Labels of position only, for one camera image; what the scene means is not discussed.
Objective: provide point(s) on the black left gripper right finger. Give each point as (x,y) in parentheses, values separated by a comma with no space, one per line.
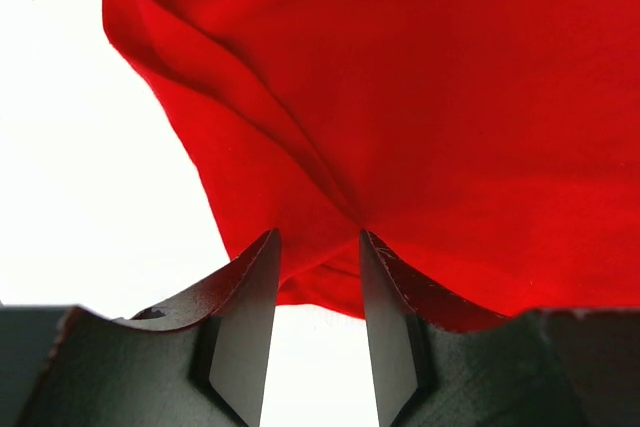
(438,359)

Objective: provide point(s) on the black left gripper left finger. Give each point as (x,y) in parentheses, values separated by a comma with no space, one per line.
(198,358)

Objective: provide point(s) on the red t shirt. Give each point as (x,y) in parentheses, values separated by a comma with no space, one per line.
(493,144)

